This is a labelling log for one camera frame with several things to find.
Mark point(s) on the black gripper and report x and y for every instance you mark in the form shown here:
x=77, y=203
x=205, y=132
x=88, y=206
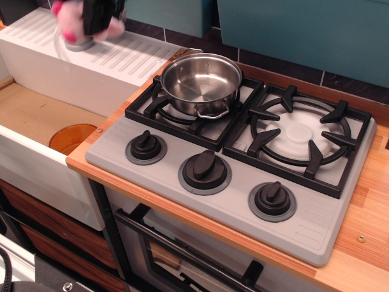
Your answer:
x=97, y=14

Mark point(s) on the pink stuffed pig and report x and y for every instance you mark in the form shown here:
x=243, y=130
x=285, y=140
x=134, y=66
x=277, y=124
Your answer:
x=69, y=19

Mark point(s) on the stainless steel pan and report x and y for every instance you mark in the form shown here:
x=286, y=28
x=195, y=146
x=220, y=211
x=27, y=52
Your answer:
x=202, y=84

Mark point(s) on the black left stove knob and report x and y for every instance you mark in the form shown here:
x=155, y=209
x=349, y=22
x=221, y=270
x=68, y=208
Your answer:
x=146, y=149

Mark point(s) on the black stove knob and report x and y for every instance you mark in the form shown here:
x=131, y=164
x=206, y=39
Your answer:
x=146, y=149
x=272, y=202
x=205, y=174

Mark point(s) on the black middle stove knob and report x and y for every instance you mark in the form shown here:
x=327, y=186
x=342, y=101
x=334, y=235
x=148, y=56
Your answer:
x=205, y=174

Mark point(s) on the grey toy stove top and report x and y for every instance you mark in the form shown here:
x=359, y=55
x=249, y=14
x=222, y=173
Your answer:
x=309, y=234

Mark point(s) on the black right stove knob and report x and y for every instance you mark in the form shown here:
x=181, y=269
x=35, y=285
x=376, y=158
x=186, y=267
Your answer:
x=272, y=202

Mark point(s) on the grey toy faucet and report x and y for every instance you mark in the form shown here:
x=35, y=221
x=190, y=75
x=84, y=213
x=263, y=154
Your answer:
x=75, y=44

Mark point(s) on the white toy sink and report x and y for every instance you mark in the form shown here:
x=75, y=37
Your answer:
x=45, y=88

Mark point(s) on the black left burner grate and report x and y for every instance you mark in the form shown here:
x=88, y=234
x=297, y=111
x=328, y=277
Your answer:
x=153, y=111

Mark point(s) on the black burner grate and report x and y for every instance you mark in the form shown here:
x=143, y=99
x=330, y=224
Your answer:
x=314, y=143
x=153, y=111

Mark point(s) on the orange plastic bowl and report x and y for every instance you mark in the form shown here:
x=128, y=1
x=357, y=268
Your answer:
x=69, y=138

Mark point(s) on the wooden drawer fronts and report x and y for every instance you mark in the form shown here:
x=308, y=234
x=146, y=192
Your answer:
x=63, y=241

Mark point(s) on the black right burner grate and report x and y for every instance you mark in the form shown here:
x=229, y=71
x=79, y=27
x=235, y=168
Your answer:
x=314, y=143

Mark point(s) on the oven door with black handle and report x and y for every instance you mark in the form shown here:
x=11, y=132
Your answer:
x=177, y=257

